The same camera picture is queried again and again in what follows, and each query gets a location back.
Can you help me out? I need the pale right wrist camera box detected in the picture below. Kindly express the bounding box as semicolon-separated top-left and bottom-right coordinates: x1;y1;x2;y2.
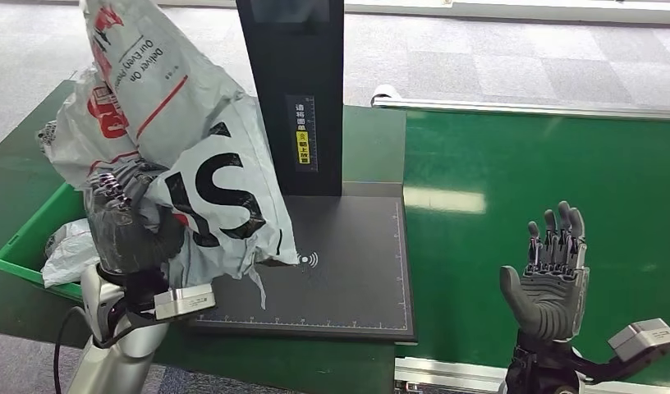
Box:
607;317;670;364

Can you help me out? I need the wide silver conveyor rail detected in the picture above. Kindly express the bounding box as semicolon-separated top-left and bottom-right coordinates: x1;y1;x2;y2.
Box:
392;358;670;394

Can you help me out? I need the green plastic crate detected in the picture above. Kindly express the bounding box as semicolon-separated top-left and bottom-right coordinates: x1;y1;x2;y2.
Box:
0;181;89;304

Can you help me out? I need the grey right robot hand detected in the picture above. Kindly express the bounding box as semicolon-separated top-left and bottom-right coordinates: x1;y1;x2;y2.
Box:
498;200;591;343

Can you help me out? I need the thin silver conveyor rail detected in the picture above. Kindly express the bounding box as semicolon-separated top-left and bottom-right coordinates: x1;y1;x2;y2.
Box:
369;83;670;121

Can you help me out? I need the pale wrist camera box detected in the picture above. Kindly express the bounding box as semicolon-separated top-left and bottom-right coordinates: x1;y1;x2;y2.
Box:
607;317;670;364
152;283;217;323

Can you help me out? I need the yellow and black column label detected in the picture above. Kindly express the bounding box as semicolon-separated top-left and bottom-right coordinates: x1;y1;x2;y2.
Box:
284;94;319;175

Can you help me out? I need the black scanner column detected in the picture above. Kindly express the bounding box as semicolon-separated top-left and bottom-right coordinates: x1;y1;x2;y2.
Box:
235;0;346;199

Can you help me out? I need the grey package with red print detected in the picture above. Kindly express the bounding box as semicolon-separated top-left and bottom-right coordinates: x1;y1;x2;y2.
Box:
36;0;301;312

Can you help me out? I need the plain grey package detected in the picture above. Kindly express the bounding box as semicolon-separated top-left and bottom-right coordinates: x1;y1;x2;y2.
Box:
40;218;103;290

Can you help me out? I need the black scanner platform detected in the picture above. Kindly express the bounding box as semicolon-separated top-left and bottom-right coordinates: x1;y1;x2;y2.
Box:
186;181;418;346

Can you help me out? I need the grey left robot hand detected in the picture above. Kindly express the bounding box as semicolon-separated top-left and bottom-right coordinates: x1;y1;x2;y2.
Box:
84;159;187;277

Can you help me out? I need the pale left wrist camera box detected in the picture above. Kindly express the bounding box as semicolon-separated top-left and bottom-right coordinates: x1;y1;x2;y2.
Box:
152;283;217;323

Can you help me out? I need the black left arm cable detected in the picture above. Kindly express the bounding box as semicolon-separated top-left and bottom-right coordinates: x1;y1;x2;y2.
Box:
53;305;98;394

